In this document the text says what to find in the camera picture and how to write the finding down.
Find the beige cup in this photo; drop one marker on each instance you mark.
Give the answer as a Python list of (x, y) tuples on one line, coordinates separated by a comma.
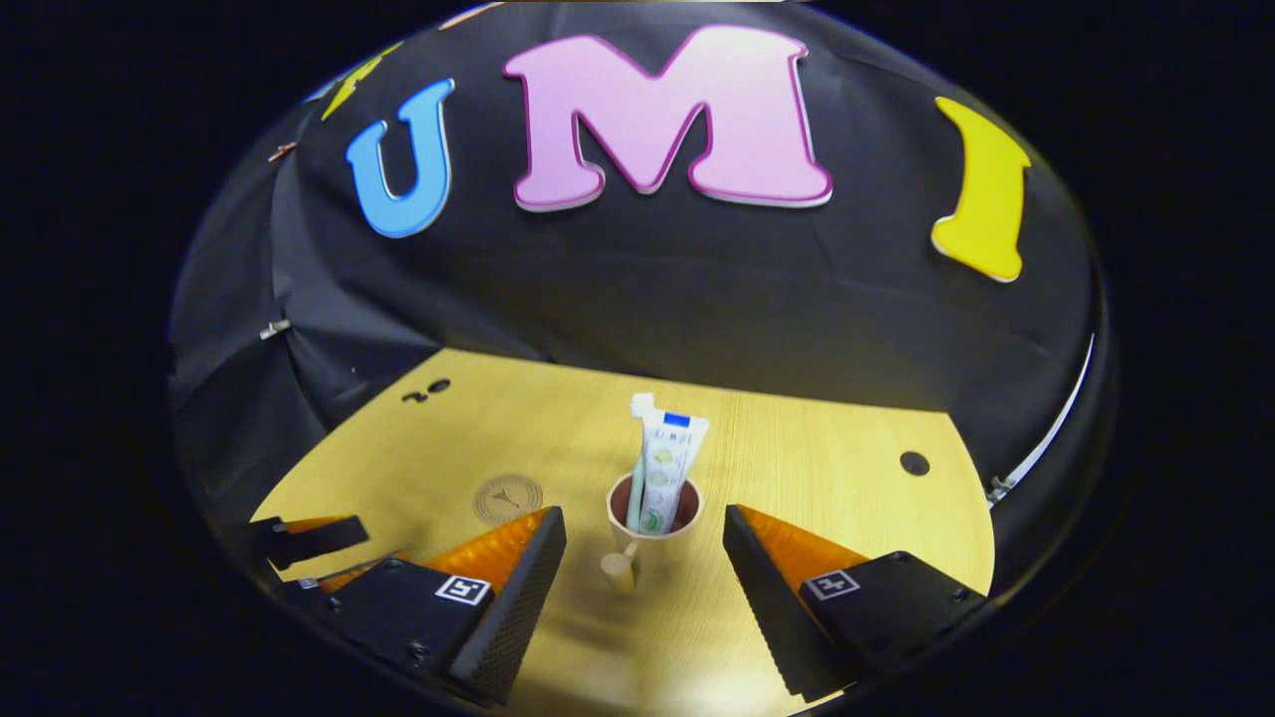
[(652, 543)]

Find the silver clip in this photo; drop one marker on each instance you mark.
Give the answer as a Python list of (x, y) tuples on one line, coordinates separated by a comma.
[(274, 328)]

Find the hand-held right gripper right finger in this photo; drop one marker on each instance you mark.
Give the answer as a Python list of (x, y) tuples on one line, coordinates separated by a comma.
[(762, 597)]

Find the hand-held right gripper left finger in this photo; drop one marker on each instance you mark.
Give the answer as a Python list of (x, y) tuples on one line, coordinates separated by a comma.
[(523, 597)]

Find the pale green toothbrush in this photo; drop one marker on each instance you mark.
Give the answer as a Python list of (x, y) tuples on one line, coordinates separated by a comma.
[(636, 478)]

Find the wooden desktop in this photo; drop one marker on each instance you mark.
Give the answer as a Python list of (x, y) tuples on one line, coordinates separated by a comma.
[(817, 468)]

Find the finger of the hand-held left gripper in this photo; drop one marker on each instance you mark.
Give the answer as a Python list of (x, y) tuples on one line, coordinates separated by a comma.
[(309, 540), (344, 578)]

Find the copper clip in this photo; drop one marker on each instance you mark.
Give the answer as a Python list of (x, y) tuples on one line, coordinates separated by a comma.
[(282, 151)]

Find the white toothpaste tube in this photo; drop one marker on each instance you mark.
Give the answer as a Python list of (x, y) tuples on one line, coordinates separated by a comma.
[(669, 468)]

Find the black backdrop cloth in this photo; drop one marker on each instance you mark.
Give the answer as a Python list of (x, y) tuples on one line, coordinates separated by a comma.
[(647, 289)]

